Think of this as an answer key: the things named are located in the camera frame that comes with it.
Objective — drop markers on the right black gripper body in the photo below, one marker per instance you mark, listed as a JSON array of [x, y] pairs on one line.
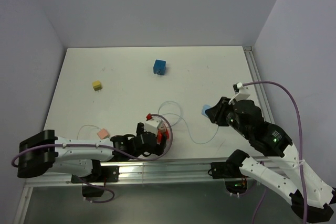
[[223, 113]]

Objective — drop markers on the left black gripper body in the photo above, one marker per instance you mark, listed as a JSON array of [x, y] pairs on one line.
[[157, 149]]

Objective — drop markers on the light blue plug charger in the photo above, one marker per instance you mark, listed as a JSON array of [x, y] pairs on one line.
[[204, 108]]

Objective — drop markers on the red cube socket adapter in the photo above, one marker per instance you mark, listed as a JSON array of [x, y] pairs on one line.
[[162, 136]]

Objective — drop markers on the pink plug charger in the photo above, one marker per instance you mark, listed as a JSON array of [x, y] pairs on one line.
[[103, 134], [163, 128]]

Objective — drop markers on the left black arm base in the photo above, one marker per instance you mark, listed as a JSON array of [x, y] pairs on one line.
[[95, 185]]

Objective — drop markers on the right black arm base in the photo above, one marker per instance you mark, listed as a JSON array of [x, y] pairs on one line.
[[236, 184]]

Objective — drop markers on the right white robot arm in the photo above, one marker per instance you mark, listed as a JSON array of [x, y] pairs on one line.
[[309, 196]]

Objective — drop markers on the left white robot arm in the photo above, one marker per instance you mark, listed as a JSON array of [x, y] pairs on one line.
[[46, 152]]

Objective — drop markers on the yellow plug adapter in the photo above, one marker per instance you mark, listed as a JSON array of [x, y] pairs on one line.
[[97, 85]]

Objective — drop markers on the blue cube socket adapter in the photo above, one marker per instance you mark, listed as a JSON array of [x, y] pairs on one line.
[[159, 67]]

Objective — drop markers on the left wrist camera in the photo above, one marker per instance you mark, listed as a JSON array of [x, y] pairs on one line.
[[152, 124]]

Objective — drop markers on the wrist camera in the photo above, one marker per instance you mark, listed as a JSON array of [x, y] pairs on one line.
[[152, 124], [241, 93]]

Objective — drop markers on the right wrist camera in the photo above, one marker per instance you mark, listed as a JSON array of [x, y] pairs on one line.
[[241, 93]]

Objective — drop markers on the aluminium front rail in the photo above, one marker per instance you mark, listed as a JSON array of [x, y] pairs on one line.
[[160, 171]]

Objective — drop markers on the aluminium rail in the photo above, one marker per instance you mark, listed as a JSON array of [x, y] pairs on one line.
[[262, 98], [160, 171]]

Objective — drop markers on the aluminium right side rail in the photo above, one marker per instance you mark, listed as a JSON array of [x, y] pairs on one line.
[[262, 98]]

